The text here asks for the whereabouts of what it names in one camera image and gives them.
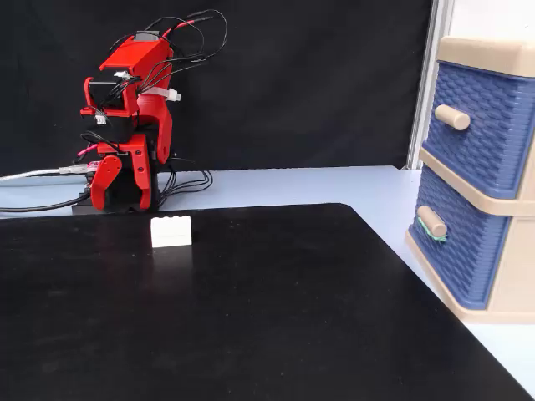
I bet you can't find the white zip tie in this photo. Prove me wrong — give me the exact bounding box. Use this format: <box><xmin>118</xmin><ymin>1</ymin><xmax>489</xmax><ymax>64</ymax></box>
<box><xmin>144</xmin><ymin>86</ymin><xmax>182</xmax><ymax>103</ymax></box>

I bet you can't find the black backdrop cloth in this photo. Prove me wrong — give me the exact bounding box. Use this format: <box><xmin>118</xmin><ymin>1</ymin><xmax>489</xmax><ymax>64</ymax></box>
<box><xmin>0</xmin><ymin>0</ymin><xmax>434</xmax><ymax>177</ymax></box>

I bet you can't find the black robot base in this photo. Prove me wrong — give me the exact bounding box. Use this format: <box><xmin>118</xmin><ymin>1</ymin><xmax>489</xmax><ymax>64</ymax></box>
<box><xmin>71</xmin><ymin>165</ymin><xmax>162</xmax><ymax>216</ymax></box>

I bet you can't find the robot controller board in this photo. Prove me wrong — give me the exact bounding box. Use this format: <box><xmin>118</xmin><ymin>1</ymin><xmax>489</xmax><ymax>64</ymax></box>
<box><xmin>79</xmin><ymin>160</ymin><xmax>99</xmax><ymax>189</ymax></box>

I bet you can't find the red power wire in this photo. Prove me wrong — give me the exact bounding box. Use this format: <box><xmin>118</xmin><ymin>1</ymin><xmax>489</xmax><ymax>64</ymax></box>
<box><xmin>160</xmin><ymin>11</ymin><xmax>214</xmax><ymax>38</ymax></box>

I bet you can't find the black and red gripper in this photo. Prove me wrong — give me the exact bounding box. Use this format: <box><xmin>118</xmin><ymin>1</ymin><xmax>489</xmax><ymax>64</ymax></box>
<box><xmin>81</xmin><ymin>112</ymin><xmax>152</xmax><ymax>211</ymax></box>

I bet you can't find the silver aluminium post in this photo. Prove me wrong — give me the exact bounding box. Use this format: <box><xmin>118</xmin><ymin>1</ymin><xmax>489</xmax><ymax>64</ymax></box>
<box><xmin>403</xmin><ymin>0</ymin><xmax>456</xmax><ymax>170</ymax></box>

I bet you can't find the black table mat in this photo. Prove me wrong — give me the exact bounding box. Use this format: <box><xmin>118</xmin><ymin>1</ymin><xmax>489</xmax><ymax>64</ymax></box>
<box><xmin>0</xmin><ymin>203</ymin><xmax>534</xmax><ymax>401</ymax></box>

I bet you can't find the beige plastic drawer cabinet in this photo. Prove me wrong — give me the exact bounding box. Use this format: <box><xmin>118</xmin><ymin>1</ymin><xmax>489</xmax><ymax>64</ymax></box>
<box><xmin>404</xmin><ymin>35</ymin><xmax>535</xmax><ymax>325</ymax></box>

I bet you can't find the green rubber band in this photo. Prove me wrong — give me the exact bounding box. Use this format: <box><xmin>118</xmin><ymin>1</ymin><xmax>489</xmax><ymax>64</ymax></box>
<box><xmin>415</xmin><ymin>216</ymin><xmax>448</xmax><ymax>243</ymax></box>

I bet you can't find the white toy block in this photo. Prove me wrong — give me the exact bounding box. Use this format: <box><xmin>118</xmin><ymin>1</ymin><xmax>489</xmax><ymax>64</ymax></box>
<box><xmin>150</xmin><ymin>216</ymin><xmax>193</xmax><ymax>249</ymax></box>

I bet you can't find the blue drawer with banded handle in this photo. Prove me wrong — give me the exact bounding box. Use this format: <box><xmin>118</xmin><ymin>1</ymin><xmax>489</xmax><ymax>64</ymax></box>
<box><xmin>408</xmin><ymin>166</ymin><xmax>512</xmax><ymax>311</ymax></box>

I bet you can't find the black base cable bundle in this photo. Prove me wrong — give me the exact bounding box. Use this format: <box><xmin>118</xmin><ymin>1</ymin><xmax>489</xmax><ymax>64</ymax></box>
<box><xmin>157</xmin><ymin>169</ymin><xmax>214</xmax><ymax>208</ymax></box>

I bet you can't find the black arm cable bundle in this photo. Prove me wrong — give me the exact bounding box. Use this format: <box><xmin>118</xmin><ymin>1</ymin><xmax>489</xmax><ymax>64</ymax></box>
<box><xmin>107</xmin><ymin>8</ymin><xmax>229</xmax><ymax>109</ymax></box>

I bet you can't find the white USB cable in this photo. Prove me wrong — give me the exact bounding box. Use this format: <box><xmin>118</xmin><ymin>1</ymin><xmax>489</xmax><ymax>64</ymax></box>
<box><xmin>0</xmin><ymin>165</ymin><xmax>91</xmax><ymax>183</ymax></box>

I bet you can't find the pink wire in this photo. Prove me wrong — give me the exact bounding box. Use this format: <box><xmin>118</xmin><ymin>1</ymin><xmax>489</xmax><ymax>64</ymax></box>
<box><xmin>74</xmin><ymin>144</ymin><xmax>98</xmax><ymax>165</ymax></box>

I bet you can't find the black power cable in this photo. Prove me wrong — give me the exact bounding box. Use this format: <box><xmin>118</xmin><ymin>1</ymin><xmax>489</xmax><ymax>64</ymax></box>
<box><xmin>0</xmin><ymin>194</ymin><xmax>91</xmax><ymax>213</ymax></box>

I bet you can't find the blue woven drawer plain handle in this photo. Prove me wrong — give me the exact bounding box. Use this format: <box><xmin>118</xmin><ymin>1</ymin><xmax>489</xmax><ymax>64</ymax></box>
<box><xmin>420</xmin><ymin>60</ymin><xmax>535</xmax><ymax>200</ymax></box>

